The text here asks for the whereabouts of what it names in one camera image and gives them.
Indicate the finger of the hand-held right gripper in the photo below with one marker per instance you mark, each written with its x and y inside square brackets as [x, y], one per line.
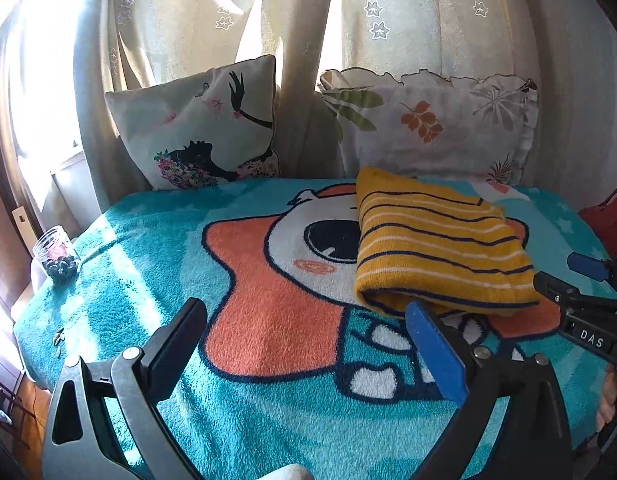
[588, 265]
[553, 284]

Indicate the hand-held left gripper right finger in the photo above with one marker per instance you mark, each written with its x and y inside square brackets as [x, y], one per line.
[433, 345]

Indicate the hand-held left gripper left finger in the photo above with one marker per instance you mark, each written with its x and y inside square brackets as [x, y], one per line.
[181, 335]

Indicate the yellow striped knit sweater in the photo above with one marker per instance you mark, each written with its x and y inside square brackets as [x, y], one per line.
[438, 245]

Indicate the person's right hand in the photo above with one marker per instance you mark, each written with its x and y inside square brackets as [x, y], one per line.
[613, 400]

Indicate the red cloth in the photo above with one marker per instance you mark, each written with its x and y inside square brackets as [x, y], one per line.
[608, 215]

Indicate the teal cartoon fleece blanket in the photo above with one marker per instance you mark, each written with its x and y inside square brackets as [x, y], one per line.
[268, 310]

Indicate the small dark object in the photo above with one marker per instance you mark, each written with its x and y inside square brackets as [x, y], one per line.
[58, 337]

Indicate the glass jar of blue beads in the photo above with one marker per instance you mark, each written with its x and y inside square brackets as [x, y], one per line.
[56, 257]

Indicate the leaf print ruffled pillow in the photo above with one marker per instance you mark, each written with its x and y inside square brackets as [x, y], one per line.
[438, 120]

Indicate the cushion with silhouette print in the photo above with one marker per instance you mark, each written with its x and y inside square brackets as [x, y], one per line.
[198, 125]

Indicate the cream embroidered curtain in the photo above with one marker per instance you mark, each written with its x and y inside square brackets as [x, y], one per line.
[413, 15]

